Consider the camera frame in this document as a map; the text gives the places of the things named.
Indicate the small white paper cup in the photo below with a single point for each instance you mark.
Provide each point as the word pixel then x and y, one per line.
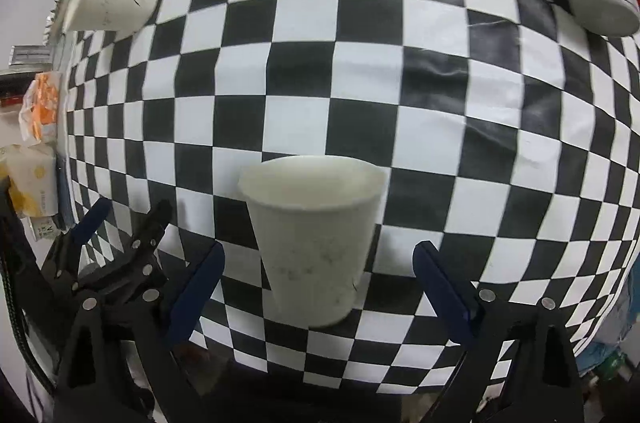
pixel 314 219

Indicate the yellow white box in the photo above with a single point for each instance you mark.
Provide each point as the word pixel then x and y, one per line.
pixel 32 173

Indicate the black white checkered tablecloth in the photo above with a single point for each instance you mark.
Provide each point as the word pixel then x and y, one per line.
pixel 508 134

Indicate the orange snack packet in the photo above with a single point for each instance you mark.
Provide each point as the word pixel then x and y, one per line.
pixel 38 117

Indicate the white paper cup with drawing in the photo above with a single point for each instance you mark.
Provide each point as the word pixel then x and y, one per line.
pixel 127 16

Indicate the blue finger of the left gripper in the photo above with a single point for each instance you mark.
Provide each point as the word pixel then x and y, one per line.
pixel 151 227
pixel 83 231

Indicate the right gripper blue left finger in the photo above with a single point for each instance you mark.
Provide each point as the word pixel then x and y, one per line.
pixel 188 294

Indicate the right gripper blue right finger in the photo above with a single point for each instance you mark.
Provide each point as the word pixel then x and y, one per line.
pixel 452 300

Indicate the snack plate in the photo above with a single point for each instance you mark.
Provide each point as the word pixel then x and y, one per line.
pixel 55 22

